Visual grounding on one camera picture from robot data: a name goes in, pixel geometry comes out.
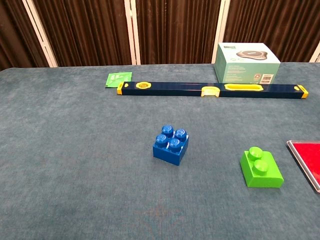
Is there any blue yellow spirit level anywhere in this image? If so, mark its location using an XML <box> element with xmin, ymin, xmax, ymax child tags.
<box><xmin>116</xmin><ymin>81</ymin><xmax>310</xmax><ymax>100</ymax></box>

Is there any blue felt table cover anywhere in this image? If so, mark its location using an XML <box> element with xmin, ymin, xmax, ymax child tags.
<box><xmin>0</xmin><ymin>62</ymin><xmax>320</xmax><ymax>240</ymax></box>

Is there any white teal speaker box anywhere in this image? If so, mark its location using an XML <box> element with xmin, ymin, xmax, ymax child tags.
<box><xmin>213</xmin><ymin>42</ymin><xmax>281</xmax><ymax>85</ymax></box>

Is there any blue building block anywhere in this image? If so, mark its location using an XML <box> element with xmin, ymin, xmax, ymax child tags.
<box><xmin>152</xmin><ymin>124</ymin><xmax>190</xmax><ymax>167</ymax></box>

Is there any dark brown curtain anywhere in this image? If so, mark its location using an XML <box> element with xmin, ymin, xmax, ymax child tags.
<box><xmin>0</xmin><ymin>0</ymin><xmax>320</xmax><ymax>72</ymax></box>

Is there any green building block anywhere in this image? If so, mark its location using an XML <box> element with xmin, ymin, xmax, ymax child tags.
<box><xmin>239</xmin><ymin>146</ymin><xmax>285</xmax><ymax>189</ymax></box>

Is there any red tray with grey rim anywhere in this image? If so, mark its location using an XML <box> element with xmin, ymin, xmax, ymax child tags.
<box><xmin>286</xmin><ymin>140</ymin><xmax>320</xmax><ymax>194</ymax></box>

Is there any white partition frame post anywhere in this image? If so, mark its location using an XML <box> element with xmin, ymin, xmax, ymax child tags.
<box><xmin>211</xmin><ymin>0</ymin><xmax>231</xmax><ymax>65</ymax></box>
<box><xmin>21</xmin><ymin>0</ymin><xmax>59</xmax><ymax>68</ymax></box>
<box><xmin>308</xmin><ymin>41</ymin><xmax>320</xmax><ymax>63</ymax></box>
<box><xmin>124</xmin><ymin>0</ymin><xmax>141</xmax><ymax>66</ymax></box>

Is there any green sachet packet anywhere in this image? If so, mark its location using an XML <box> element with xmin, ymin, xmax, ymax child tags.
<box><xmin>104</xmin><ymin>71</ymin><xmax>133</xmax><ymax>89</ymax></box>

